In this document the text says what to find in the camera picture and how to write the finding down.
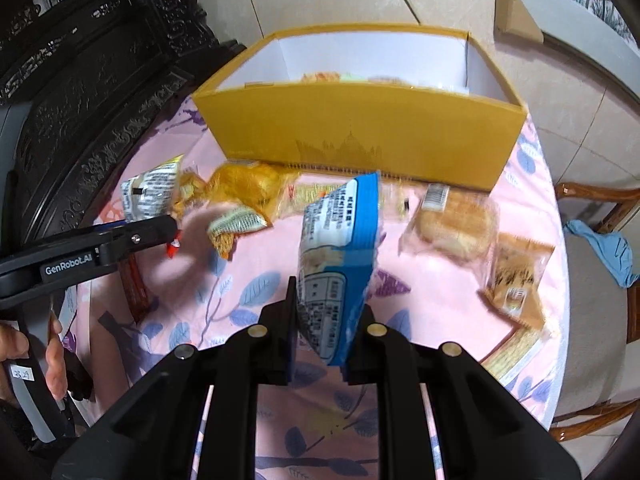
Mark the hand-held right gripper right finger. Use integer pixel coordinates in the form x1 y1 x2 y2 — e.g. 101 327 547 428
345 304 583 480

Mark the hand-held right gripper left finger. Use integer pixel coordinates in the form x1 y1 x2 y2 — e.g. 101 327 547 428
52 276 301 480

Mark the white yellow snack packet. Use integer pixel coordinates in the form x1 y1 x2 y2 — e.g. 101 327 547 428
121 156 185 225

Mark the red stick packet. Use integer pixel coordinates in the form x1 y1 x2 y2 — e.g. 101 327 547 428
122 251 152 324

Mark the small green white packet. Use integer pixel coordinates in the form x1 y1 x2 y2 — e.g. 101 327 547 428
206 209 267 262

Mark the blue snack packet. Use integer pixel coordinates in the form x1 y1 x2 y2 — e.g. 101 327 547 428
296 171 384 367

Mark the yellow cake packet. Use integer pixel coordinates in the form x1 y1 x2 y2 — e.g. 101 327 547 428
175 161 302 224

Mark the clear bun packet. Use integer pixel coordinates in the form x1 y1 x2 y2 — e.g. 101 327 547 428
400 183 501 263

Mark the brown square pastry packet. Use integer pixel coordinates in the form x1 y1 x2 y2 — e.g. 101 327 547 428
481 232 557 332

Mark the yellow cardboard box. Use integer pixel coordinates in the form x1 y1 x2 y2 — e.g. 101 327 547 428
192 24 529 192

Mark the person's left hand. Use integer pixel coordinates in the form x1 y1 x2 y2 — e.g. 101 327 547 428
0 310 69 402

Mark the carved dark wood furniture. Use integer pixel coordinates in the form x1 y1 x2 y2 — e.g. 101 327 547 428
0 0 248 261

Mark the blue cloth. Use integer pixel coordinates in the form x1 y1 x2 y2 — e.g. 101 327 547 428
564 219 640 290

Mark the wooden chair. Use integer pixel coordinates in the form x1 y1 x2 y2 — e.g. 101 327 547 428
547 182 640 443

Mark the cardboard corner protector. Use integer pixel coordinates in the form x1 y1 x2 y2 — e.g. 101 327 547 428
494 0 545 44

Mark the large framed lotus painting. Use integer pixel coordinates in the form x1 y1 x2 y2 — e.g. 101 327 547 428
517 0 640 79

